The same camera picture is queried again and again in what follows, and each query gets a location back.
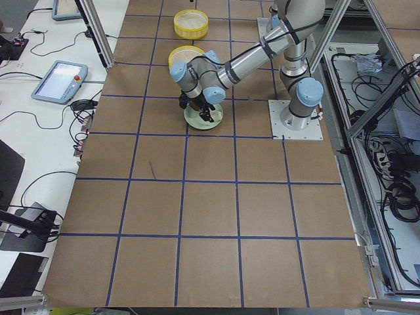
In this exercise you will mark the white steamed bun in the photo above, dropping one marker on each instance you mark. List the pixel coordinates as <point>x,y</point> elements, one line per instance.
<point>217,116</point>

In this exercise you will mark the black monitor stand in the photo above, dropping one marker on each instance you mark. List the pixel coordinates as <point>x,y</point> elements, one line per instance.
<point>30,229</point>

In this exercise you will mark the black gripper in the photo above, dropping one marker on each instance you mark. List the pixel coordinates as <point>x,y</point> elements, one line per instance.
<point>201,106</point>

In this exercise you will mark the teach pendant near post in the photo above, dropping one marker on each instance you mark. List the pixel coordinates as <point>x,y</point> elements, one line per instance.
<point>60,84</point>

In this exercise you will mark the yellow steamer basket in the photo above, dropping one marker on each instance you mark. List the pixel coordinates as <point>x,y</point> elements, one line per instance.
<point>184,54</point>
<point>191,24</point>

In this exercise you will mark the light green plate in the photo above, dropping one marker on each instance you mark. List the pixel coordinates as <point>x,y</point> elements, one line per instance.
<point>194,120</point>

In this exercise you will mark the brown bun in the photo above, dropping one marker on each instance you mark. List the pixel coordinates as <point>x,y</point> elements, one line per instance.
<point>194,106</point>

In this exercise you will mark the aluminium frame post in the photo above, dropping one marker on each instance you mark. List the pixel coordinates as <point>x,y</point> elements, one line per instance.
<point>92,21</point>

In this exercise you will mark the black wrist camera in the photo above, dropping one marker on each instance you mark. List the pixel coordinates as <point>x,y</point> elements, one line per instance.
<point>183,101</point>

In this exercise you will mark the black power adapter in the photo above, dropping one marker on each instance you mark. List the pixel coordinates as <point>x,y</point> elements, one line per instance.
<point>85,104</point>

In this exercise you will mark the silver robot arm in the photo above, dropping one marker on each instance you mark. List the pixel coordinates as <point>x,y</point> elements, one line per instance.
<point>204,80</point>

